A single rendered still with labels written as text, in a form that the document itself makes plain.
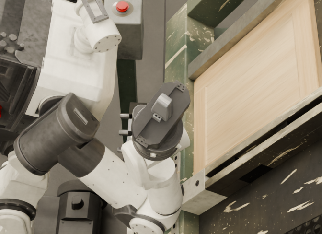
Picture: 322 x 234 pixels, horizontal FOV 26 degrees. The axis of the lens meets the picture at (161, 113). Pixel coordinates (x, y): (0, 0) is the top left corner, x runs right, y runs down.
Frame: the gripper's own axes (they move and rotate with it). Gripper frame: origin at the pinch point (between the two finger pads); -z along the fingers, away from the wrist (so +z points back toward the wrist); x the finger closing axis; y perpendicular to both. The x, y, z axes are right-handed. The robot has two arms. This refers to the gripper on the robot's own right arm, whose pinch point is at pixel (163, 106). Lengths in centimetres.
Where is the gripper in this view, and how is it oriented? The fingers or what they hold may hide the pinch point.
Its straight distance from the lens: 111.5
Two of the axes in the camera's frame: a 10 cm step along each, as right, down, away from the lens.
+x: 5.8, -7.6, 3.0
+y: 8.1, 5.7, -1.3
